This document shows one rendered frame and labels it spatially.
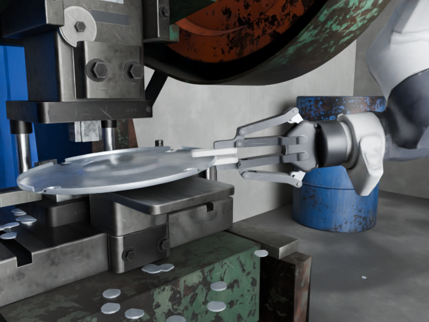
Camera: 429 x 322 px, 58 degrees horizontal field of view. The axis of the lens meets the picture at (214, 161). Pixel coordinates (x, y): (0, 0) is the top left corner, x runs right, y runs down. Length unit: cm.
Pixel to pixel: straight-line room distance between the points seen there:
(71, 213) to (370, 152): 46
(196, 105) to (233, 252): 181
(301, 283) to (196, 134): 179
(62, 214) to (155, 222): 14
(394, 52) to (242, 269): 41
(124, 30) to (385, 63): 40
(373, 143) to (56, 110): 47
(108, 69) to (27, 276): 30
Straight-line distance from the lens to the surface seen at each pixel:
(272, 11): 82
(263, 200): 301
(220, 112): 255
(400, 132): 63
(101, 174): 56
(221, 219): 74
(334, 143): 62
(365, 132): 63
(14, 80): 185
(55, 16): 58
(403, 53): 64
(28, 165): 74
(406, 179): 389
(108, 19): 65
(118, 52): 62
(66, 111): 62
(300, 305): 74
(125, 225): 57
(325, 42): 80
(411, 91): 60
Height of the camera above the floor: 90
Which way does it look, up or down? 10 degrees down
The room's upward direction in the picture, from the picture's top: straight up
